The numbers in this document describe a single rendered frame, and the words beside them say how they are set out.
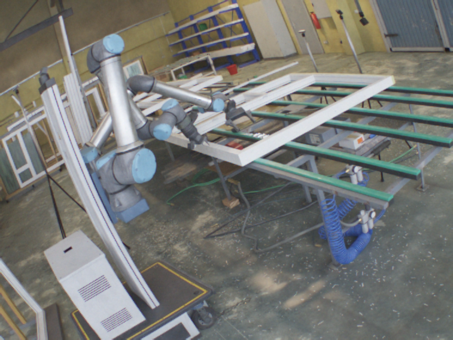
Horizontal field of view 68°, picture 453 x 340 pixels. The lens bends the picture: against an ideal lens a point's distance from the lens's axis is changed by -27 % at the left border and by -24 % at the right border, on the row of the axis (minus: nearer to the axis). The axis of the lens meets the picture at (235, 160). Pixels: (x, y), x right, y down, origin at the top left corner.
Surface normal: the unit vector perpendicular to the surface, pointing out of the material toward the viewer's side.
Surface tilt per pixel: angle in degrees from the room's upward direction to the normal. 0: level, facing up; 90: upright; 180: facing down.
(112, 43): 83
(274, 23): 90
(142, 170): 95
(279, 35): 90
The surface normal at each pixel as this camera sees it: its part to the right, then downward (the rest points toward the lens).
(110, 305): 0.58, 0.07
